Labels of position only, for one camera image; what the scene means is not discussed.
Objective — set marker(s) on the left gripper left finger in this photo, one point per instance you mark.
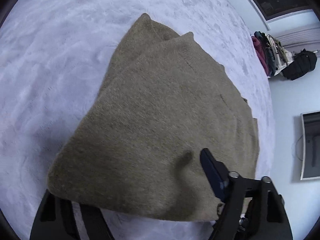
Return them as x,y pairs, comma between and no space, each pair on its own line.
55,220

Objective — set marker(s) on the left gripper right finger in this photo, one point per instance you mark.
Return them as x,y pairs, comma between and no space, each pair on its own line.
219,177

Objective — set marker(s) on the olive brown knit sweater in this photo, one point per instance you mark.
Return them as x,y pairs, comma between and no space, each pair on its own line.
136,151

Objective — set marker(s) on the stack of folded clothes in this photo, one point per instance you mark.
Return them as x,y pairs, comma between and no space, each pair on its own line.
272,55

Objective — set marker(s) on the black jacket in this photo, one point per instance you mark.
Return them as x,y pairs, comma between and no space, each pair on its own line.
304,62

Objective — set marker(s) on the grey pleated curtain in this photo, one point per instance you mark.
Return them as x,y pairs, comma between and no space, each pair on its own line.
299,36

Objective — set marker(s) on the lavender fluffy bed blanket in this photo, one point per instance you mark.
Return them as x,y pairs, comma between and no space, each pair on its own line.
54,54

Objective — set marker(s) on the wall mounted television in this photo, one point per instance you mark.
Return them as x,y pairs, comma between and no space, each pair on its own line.
311,145

